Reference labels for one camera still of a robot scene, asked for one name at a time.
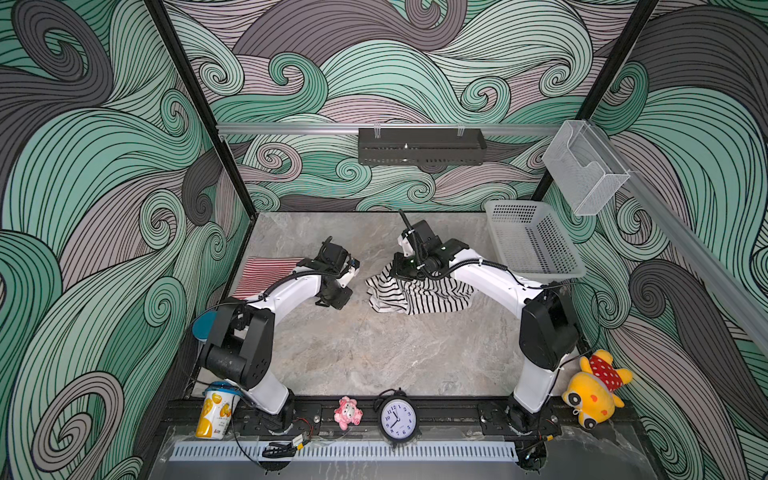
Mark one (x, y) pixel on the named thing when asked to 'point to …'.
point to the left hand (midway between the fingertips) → (339, 294)
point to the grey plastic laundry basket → (529, 240)
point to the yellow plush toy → (591, 394)
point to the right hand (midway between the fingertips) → (389, 272)
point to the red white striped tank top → (260, 273)
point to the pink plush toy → (346, 412)
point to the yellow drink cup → (219, 402)
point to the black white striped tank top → (415, 295)
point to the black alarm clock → (398, 417)
